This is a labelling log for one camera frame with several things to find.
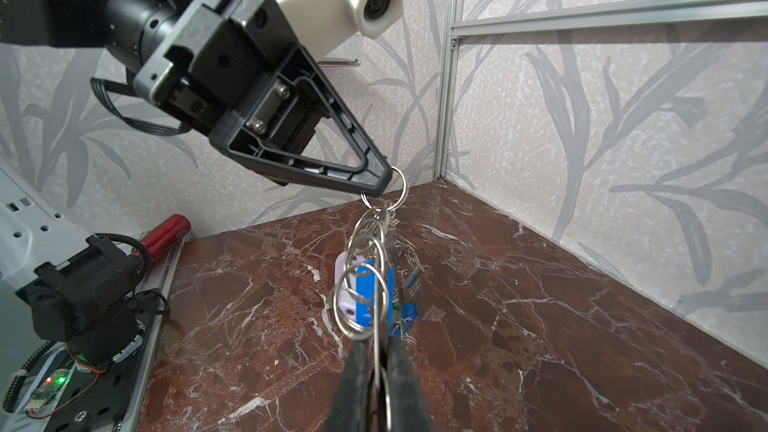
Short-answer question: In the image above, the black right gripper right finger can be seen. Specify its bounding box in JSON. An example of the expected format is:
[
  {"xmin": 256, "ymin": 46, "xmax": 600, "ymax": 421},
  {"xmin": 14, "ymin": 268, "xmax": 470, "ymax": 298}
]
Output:
[{"xmin": 383, "ymin": 337, "xmax": 432, "ymax": 431}]

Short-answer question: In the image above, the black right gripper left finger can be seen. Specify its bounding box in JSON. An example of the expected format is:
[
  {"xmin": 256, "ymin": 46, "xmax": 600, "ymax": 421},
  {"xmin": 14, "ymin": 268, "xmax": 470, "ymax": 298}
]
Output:
[{"xmin": 323, "ymin": 340, "xmax": 373, "ymax": 432}]

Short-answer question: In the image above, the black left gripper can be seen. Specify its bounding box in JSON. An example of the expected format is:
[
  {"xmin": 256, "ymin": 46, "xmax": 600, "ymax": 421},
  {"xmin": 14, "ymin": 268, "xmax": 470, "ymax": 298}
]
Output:
[{"xmin": 133, "ymin": 0, "xmax": 393, "ymax": 196}]

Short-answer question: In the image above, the steel key ring disc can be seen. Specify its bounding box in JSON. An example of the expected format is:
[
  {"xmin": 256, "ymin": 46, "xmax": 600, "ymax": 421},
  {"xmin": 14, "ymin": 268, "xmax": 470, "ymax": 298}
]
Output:
[{"xmin": 328, "ymin": 187, "xmax": 424, "ymax": 431}]

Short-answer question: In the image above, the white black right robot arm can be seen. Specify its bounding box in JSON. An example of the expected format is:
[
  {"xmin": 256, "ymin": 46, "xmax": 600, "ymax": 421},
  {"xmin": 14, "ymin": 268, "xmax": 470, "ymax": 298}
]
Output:
[{"xmin": 1, "ymin": 165, "xmax": 433, "ymax": 431}]

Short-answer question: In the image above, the green circuit board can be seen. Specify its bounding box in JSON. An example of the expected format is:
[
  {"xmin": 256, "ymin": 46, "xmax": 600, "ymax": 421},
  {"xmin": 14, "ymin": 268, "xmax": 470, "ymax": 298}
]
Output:
[{"xmin": 23, "ymin": 368, "xmax": 71, "ymax": 413}]

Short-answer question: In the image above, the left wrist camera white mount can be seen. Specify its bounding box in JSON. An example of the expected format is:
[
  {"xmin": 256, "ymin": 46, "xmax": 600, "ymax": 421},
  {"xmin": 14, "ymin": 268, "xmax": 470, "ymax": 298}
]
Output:
[{"xmin": 257, "ymin": 0, "xmax": 403, "ymax": 61}]

